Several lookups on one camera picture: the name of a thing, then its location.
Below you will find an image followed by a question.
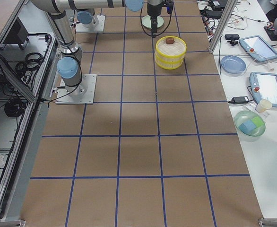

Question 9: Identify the yellow bamboo steamer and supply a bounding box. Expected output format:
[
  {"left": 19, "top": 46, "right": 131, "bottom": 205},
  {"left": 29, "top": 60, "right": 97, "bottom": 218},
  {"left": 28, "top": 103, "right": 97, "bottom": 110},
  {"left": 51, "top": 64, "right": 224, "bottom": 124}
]
[
  {"left": 155, "top": 36, "right": 187, "bottom": 62},
  {"left": 155, "top": 56, "right": 183, "bottom": 70}
]

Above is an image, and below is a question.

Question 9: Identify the blue teach pendant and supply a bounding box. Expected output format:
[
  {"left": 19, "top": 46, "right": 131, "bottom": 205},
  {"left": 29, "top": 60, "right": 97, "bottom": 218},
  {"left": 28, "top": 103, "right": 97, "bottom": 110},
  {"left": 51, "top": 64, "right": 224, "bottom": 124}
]
[
  {"left": 249, "top": 72, "right": 277, "bottom": 107},
  {"left": 239, "top": 35, "right": 277, "bottom": 62}
]

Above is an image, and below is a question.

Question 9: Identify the near blue teach pendant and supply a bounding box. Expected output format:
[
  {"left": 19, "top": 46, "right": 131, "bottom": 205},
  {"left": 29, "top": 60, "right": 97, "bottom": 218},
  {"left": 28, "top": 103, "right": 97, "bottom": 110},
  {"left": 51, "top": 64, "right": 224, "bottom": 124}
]
[{"left": 249, "top": 72, "right": 277, "bottom": 107}]

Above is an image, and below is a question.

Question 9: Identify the white paper cup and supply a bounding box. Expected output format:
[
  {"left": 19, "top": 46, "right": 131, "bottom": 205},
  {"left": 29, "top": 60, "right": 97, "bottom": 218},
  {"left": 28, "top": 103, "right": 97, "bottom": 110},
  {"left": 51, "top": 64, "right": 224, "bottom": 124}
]
[{"left": 255, "top": 99, "right": 272, "bottom": 113}]

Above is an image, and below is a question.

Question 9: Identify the black power adapter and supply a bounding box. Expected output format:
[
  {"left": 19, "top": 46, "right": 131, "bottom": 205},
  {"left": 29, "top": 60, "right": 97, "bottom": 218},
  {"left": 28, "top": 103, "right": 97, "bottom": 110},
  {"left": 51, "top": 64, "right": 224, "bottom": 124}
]
[{"left": 228, "top": 96, "right": 250, "bottom": 105}]

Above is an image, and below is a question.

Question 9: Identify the aluminium frame post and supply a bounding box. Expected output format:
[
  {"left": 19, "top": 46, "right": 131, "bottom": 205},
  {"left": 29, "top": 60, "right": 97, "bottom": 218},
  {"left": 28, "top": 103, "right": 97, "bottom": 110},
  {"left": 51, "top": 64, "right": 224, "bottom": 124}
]
[{"left": 208, "top": 0, "right": 237, "bottom": 54}]

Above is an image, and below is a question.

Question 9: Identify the light green plate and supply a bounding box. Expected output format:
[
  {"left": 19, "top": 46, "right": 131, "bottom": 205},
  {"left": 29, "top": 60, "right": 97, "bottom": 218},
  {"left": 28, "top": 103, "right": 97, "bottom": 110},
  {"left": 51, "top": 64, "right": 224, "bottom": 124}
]
[{"left": 141, "top": 15, "right": 164, "bottom": 29}]

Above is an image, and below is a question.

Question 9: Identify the clear bowl with blocks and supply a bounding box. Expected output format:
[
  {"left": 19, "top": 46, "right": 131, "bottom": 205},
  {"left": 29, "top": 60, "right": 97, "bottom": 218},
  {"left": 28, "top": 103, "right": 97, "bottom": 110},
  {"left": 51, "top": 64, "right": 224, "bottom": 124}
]
[{"left": 234, "top": 110, "right": 266, "bottom": 142}]

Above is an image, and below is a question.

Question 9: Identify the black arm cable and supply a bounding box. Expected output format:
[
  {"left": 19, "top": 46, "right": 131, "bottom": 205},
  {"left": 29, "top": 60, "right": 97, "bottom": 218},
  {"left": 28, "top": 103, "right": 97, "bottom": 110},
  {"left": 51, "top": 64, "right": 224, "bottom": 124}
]
[{"left": 140, "top": 0, "right": 173, "bottom": 37}]

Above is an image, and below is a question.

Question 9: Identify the far blue teach pendant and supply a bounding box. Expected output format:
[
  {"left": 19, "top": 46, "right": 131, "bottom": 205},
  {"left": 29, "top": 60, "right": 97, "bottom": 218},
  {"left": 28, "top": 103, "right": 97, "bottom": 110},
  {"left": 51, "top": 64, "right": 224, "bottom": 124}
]
[{"left": 239, "top": 35, "right": 277, "bottom": 62}]

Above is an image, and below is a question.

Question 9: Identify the blue bowl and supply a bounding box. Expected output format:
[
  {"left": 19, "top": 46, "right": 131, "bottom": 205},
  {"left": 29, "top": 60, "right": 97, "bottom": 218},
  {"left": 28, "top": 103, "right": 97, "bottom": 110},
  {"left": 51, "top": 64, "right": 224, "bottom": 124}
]
[{"left": 220, "top": 55, "right": 246, "bottom": 75}]

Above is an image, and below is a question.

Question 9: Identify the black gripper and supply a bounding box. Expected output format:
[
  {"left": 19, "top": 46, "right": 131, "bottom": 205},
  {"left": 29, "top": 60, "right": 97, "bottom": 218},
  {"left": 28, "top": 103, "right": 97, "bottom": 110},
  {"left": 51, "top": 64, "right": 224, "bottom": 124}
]
[{"left": 147, "top": 2, "right": 163, "bottom": 37}]

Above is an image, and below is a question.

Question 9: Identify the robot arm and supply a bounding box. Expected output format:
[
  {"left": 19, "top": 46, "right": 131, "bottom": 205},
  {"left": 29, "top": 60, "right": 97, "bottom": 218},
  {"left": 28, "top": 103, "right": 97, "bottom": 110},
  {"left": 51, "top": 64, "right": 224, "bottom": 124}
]
[
  {"left": 69, "top": 0, "right": 164, "bottom": 38},
  {"left": 32, "top": 0, "right": 115, "bottom": 100}
]

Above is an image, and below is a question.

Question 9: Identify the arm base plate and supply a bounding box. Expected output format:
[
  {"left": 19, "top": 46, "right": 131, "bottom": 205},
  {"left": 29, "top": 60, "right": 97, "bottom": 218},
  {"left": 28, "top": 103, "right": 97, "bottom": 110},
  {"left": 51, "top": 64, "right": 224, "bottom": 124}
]
[
  {"left": 55, "top": 74, "right": 97, "bottom": 105},
  {"left": 76, "top": 14, "right": 106, "bottom": 33}
]

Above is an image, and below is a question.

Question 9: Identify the black webcam on desk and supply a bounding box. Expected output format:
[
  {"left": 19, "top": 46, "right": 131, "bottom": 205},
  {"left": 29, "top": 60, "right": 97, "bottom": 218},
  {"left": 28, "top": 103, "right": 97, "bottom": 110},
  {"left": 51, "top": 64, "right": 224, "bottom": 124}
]
[{"left": 225, "top": 34, "right": 240, "bottom": 46}]

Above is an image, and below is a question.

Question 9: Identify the brown bun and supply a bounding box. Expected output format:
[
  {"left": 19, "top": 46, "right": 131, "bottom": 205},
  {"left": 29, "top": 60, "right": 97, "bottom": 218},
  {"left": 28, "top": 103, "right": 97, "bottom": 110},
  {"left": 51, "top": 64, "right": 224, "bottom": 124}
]
[{"left": 165, "top": 36, "right": 175, "bottom": 45}]

